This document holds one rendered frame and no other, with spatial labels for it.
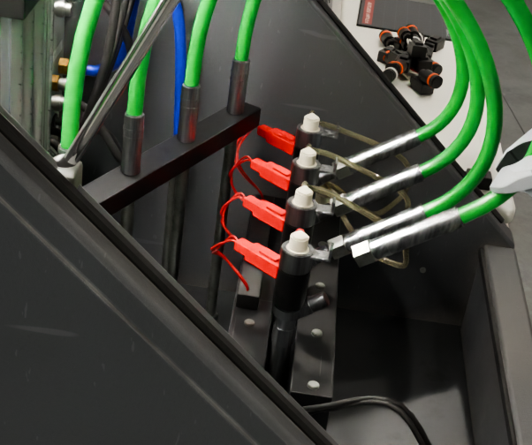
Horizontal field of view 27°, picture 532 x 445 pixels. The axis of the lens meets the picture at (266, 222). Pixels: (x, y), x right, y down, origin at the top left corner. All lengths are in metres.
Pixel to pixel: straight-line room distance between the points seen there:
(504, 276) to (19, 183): 0.80
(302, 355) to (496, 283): 0.30
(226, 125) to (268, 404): 0.56
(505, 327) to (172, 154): 0.39
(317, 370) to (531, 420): 0.21
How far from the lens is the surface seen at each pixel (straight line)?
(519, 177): 0.88
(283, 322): 0.98
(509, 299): 1.22
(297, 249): 0.94
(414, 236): 0.92
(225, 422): 0.61
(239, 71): 1.13
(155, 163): 1.04
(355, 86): 1.21
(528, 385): 1.10
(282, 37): 1.20
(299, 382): 0.98
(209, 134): 1.10
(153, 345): 0.58
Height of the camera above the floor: 1.59
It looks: 30 degrees down
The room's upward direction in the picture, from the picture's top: 8 degrees clockwise
